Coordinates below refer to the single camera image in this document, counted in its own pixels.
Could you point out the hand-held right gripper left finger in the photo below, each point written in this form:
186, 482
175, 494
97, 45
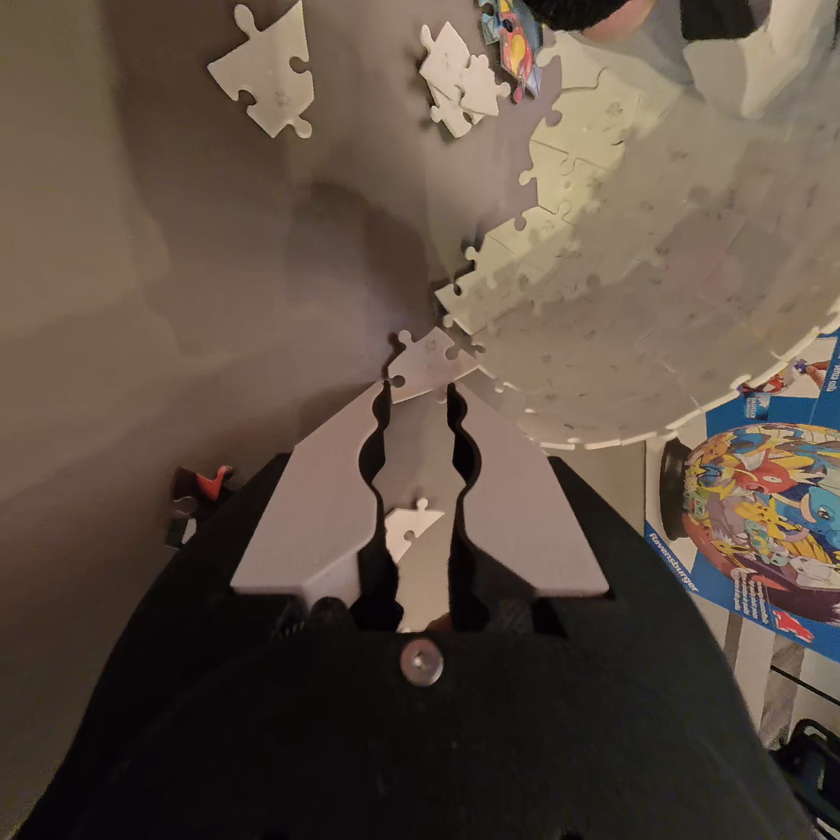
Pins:
308, 525

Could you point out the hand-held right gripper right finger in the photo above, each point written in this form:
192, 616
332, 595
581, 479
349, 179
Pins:
531, 525

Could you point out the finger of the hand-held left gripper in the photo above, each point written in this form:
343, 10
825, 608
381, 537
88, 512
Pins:
794, 46

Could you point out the single white puzzle piece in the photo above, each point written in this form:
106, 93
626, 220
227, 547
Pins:
426, 364

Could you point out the unfinished puzzle ball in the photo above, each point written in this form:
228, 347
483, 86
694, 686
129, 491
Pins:
656, 262

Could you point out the colourful joined puzzle pieces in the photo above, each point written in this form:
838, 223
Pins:
515, 46

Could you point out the black and red puzzle piece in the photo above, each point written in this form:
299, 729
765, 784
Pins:
210, 485

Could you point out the blue puzzle box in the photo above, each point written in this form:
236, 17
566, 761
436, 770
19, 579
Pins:
754, 512

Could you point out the scattered loose white puzzle pieces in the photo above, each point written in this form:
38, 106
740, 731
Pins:
269, 72

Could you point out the person's left hand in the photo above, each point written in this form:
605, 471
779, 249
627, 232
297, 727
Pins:
623, 27

